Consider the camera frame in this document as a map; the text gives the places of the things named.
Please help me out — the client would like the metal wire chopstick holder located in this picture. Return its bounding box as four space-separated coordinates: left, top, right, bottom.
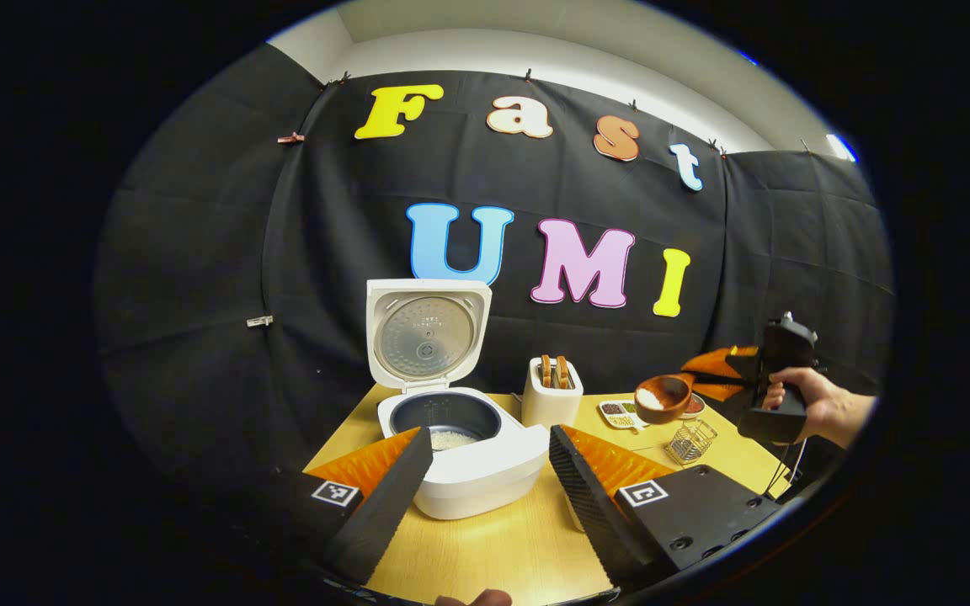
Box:
666 418 718 466

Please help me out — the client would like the row of black binder clips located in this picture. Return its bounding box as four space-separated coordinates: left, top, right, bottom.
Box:
325 67 814 159

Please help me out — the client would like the white rice cooker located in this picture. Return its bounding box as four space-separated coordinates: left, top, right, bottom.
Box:
365 279 551 521

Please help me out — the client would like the brown wooden spoon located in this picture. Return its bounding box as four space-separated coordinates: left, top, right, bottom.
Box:
634 373 751 425

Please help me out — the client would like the white toaster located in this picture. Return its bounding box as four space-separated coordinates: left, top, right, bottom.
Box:
521 358 584 431

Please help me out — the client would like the white divided bean dish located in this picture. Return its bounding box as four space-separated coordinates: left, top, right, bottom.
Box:
599 399 647 433

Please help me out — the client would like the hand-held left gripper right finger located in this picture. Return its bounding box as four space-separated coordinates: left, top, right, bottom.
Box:
549 423 789 590

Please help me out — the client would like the black backdrop cloth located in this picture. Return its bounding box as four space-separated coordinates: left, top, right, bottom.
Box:
93 42 895 506

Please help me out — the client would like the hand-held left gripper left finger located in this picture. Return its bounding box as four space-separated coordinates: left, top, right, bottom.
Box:
224 427 435 587

